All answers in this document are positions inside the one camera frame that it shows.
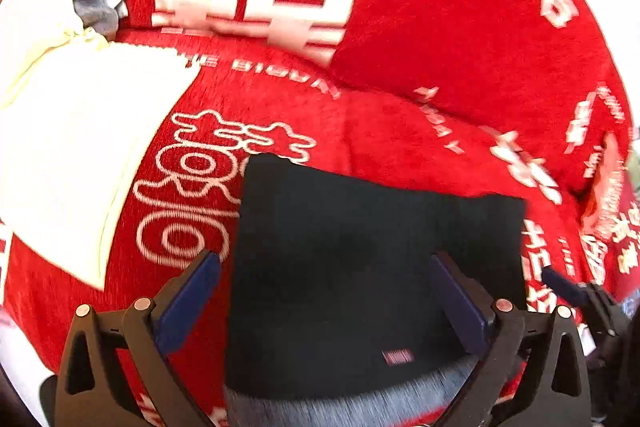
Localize red pillow with small print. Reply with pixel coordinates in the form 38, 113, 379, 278
330, 0, 633, 195

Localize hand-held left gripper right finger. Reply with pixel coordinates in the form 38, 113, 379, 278
428, 250, 592, 427

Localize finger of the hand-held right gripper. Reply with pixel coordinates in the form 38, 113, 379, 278
541, 267, 591, 309

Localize red orange printed cloth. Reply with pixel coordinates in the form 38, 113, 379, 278
580, 132, 640, 305

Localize black pants with grey lining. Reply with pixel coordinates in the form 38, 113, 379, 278
223, 153, 528, 427

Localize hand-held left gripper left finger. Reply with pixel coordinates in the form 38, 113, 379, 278
54, 249, 222, 427

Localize cream white cloth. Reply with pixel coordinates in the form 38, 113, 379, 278
0, 0, 201, 292

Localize red printed blanket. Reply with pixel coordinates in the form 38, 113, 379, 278
0, 29, 640, 427

